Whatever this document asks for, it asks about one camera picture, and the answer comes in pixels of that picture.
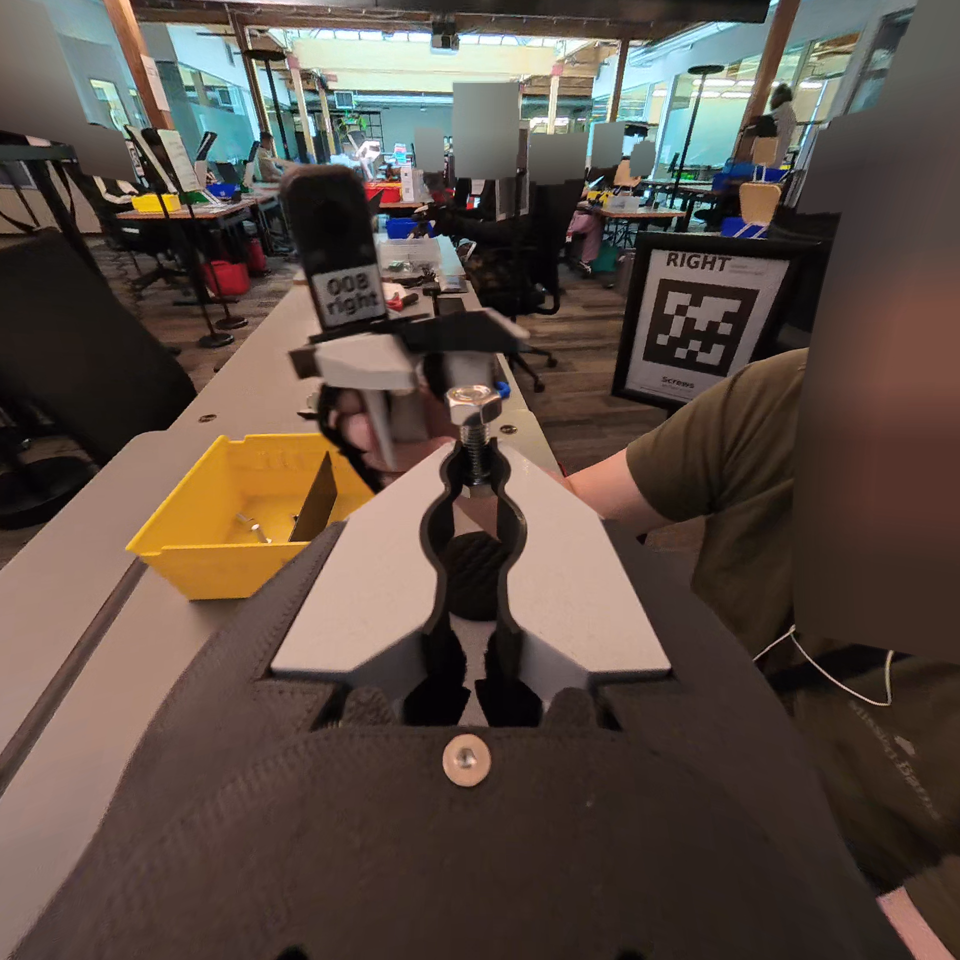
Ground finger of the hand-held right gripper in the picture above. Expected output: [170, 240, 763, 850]
[438, 351, 500, 391]
[405, 311, 531, 355]

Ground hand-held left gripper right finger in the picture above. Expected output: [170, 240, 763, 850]
[474, 438, 672, 727]

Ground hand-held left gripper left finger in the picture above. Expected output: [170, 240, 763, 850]
[270, 441, 475, 727]

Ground silver hex nut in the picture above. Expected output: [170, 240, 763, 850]
[445, 384, 502, 430]

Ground yellow plastic bin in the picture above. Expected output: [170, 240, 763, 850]
[126, 433, 376, 601]

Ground person's right forearm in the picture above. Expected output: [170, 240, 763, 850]
[558, 446, 710, 540]

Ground person's right hand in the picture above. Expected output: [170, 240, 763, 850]
[330, 390, 460, 475]

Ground clear plastic box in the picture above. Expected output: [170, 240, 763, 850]
[377, 237, 445, 276]

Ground black bin divider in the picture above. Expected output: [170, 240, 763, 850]
[288, 451, 339, 543]

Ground red plastic bin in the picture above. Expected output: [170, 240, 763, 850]
[202, 260, 252, 298]

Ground person in olive shirt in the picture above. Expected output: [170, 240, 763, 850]
[626, 348, 960, 897]

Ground framed marker sign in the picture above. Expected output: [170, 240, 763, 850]
[611, 231, 824, 411]

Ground black office chair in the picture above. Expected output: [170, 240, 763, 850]
[0, 228, 198, 530]

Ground wooden chair back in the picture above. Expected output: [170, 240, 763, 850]
[738, 180, 786, 228]

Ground thin white cord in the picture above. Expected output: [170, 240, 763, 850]
[752, 626, 897, 708]

